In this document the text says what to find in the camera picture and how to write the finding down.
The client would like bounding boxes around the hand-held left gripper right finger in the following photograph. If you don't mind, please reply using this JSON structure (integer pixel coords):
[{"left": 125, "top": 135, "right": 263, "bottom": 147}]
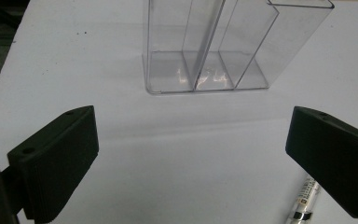
[{"left": 284, "top": 105, "right": 358, "bottom": 222}]

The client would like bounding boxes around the clear acrylic divided organizer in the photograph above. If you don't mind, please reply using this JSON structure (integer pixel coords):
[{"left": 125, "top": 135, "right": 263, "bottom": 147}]
[{"left": 142, "top": 0, "right": 336, "bottom": 95}]

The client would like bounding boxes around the white marker pen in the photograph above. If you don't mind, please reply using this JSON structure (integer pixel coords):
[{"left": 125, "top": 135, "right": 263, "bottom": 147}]
[{"left": 284, "top": 174, "right": 322, "bottom": 224}]

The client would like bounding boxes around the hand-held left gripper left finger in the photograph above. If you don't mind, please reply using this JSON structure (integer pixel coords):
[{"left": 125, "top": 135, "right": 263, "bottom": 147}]
[{"left": 1, "top": 105, "right": 100, "bottom": 224}]

